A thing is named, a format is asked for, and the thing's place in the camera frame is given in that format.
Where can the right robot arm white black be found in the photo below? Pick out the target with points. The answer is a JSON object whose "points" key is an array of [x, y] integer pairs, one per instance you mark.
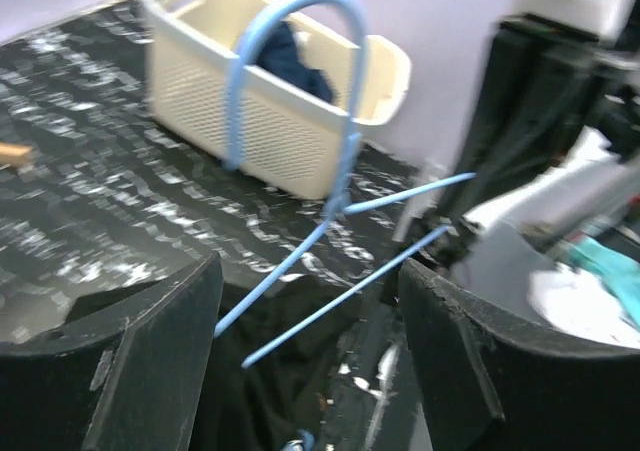
{"points": [[554, 69]]}

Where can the cream laundry basket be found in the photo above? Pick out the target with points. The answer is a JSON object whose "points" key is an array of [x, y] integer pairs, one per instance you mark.
{"points": [[291, 139]]}

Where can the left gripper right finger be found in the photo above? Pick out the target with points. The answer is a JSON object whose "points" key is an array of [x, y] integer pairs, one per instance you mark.
{"points": [[491, 380]]}

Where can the black graphic t shirt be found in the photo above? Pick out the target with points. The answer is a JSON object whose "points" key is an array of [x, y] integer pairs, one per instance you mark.
{"points": [[302, 396]]}

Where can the wooden clothes rack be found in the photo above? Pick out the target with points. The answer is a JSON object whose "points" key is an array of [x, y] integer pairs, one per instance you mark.
{"points": [[15, 155]]}

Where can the navy blue t shirt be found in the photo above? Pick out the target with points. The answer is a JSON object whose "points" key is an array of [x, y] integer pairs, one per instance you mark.
{"points": [[279, 56]]}

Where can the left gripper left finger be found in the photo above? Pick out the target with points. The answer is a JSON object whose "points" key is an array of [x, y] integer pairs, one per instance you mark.
{"points": [[127, 377]]}

